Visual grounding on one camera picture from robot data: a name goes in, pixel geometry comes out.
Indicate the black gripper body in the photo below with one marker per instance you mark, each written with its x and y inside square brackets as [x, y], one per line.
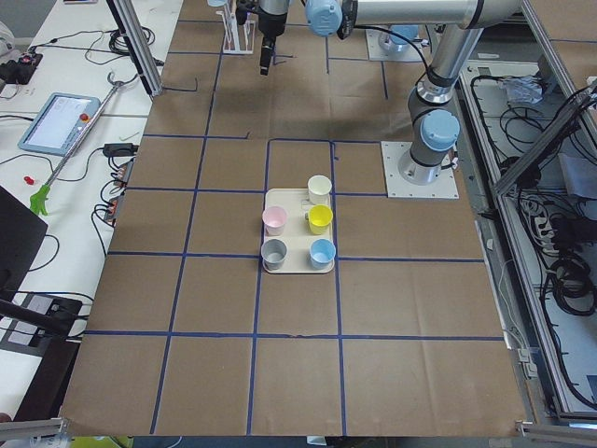
[271, 24]

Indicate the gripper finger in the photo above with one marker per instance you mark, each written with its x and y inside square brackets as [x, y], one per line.
[267, 51]

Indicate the light blue cup front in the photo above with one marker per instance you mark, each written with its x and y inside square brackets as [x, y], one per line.
[216, 3]

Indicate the light blue cup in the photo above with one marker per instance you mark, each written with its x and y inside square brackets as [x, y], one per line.
[322, 254]
[216, 3]

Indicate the white ikea cup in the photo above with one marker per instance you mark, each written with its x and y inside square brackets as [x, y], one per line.
[319, 188]

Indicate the pink ikea cup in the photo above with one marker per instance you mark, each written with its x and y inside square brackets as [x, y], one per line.
[274, 219]

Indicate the yellow ikea cup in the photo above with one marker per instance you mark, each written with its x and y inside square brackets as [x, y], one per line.
[319, 217]

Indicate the grey ikea cup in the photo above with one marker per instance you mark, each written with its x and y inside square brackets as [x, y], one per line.
[273, 253]

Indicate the light blue cup rear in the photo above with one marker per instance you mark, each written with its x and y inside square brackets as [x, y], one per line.
[322, 254]

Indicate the cream plastic tray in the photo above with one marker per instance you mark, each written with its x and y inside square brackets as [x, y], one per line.
[297, 235]

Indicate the teach pendant tablet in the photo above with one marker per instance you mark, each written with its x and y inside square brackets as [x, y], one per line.
[59, 123]

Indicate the black monitor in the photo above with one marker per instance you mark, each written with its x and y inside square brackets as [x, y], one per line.
[22, 234]

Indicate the white wire cup rack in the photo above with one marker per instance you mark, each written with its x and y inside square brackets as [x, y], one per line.
[239, 39]

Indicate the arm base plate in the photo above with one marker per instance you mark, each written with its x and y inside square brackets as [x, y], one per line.
[406, 179]
[375, 55]

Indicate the aluminium frame post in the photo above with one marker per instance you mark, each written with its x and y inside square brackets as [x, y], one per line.
[130, 28]

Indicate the green handled reach grabber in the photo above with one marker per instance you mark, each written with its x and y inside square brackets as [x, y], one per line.
[38, 199]

